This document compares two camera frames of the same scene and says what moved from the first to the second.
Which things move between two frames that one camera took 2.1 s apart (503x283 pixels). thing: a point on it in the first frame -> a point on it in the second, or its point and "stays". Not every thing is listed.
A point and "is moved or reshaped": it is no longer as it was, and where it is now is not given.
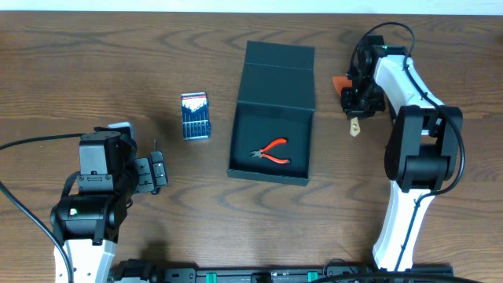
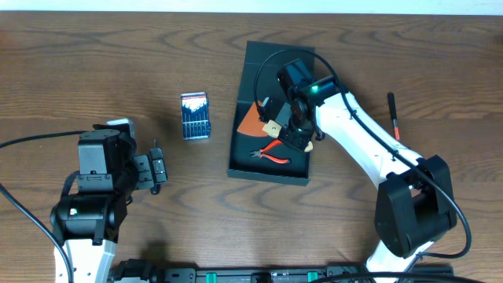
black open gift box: (277, 97) stays
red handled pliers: (259, 152) stays
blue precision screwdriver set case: (195, 115) stays
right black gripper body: (368, 99) -> (299, 132)
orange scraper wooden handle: (342, 82) is moved or reshaped
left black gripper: (145, 175) stays
